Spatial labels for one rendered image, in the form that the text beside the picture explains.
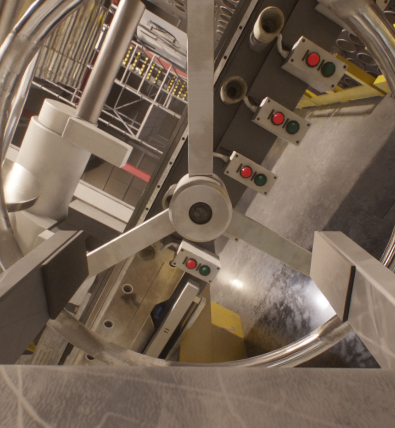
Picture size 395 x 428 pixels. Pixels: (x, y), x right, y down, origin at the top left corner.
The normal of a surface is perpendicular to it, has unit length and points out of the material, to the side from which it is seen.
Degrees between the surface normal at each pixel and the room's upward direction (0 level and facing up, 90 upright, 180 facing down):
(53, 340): 90
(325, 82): 90
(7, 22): 101
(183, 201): 90
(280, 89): 90
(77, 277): 151
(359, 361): 0
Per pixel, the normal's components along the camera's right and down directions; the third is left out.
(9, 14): 0.15, 0.37
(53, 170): 0.36, 0.46
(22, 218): -0.35, 0.09
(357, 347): -0.88, -0.47
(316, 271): -1.00, 0.00
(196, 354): 0.48, -0.84
